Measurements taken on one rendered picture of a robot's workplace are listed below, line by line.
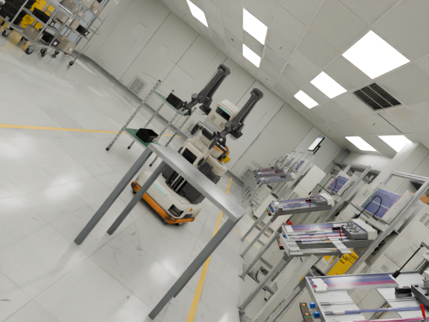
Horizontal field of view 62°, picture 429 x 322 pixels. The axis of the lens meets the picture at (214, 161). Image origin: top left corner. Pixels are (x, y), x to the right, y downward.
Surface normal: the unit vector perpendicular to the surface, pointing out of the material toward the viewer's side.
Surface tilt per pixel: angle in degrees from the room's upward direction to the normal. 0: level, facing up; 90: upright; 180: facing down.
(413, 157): 90
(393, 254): 90
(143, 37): 90
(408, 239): 90
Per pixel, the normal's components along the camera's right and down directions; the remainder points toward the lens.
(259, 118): -0.08, 0.06
